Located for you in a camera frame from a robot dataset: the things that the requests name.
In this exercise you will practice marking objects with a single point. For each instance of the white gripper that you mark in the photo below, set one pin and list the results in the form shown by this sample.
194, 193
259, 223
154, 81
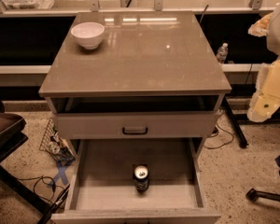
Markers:
279, 32

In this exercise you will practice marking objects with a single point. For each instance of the pepsi can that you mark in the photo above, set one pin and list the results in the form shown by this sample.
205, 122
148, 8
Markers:
141, 178

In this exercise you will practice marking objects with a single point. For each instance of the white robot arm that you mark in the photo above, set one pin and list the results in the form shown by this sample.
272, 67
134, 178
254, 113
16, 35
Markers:
268, 26

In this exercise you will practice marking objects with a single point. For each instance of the grey drawer cabinet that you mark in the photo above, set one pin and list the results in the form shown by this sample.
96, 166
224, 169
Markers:
147, 62

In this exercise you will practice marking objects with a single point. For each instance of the open middle drawer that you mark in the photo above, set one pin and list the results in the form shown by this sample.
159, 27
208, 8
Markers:
102, 189

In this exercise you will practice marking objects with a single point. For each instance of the black table leg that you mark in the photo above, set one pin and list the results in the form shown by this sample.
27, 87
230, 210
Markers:
240, 135

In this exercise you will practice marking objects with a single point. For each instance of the clear plastic water bottle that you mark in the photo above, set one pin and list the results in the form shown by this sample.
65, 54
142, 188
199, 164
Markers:
222, 53

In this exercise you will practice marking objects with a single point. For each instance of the black chair leg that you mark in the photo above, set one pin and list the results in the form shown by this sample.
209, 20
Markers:
253, 195

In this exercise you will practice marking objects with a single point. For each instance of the white ceramic bowl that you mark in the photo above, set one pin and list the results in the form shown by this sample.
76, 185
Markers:
89, 35

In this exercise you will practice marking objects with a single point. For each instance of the blue tape cross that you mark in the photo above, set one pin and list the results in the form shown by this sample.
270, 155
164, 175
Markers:
61, 172

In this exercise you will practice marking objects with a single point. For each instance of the black cart on left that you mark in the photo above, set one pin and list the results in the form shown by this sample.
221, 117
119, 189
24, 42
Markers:
11, 138

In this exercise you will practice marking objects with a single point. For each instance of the black drawer handle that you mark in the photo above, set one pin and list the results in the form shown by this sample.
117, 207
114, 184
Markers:
134, 130

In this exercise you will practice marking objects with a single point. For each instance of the wire mesh basket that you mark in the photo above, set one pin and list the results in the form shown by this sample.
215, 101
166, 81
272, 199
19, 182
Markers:
55, 146

